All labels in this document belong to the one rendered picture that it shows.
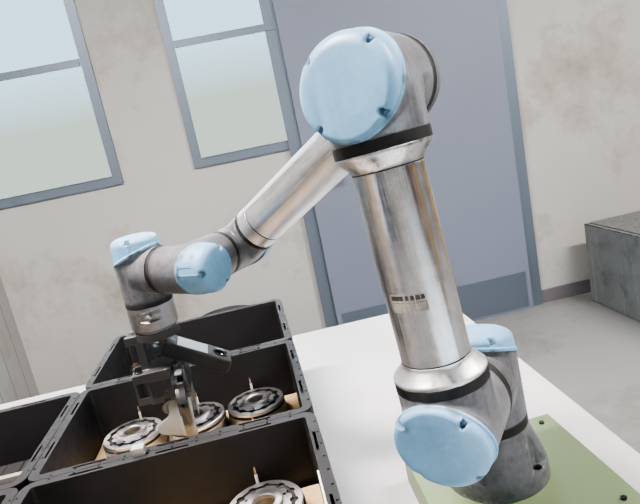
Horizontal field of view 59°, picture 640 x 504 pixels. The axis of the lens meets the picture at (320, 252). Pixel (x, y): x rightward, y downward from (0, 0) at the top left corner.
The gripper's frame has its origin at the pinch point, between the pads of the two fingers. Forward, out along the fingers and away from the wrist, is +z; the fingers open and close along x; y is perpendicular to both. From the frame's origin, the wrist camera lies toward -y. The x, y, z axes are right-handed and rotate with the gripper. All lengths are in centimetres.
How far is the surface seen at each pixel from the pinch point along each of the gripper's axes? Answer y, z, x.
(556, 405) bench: -67, 14, -2
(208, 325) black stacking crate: -1.5, -4.6, -40.1
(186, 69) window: -1, -82, -229
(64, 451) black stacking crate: 18.9, -5.8, 6.9
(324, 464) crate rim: -18.8, -9.4, 32.2
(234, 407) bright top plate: -6.7, -1.0, -3.2
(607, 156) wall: -233, 9, -221
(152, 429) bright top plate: 7.8, -1.1, -2.4
